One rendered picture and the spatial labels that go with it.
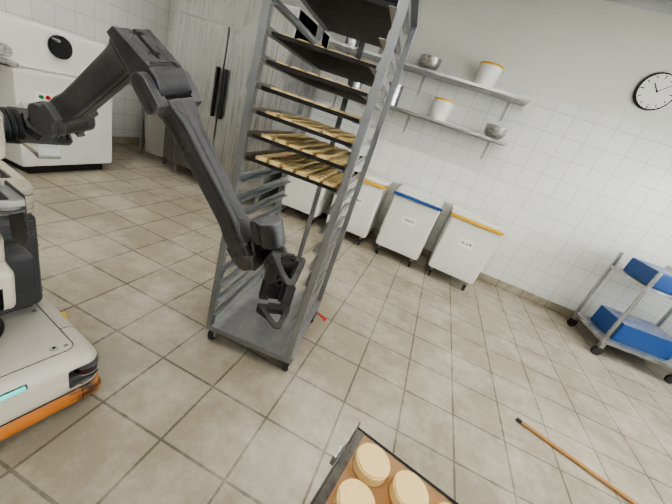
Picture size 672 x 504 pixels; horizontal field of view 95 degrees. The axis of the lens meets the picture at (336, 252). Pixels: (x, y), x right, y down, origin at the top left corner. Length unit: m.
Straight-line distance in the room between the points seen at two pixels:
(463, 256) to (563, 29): 2.38
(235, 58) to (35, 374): 3.24
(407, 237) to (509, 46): 2.19
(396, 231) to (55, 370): 2.97
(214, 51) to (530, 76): 3.29
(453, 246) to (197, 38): 3.49
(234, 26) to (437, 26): 2.13
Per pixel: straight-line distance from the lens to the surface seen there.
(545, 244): 4.35
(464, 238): 3.52
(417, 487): 0.53
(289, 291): 0.65
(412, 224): 3.49
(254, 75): 1.35
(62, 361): 1.50
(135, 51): 0.74
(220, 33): 4.05
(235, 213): 0.72
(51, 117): 1.01
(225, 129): 3.94
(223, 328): 1.79
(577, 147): 4.25
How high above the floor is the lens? 1.33
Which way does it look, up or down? 23 degrees down
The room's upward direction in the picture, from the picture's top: 19 degrees clockwise
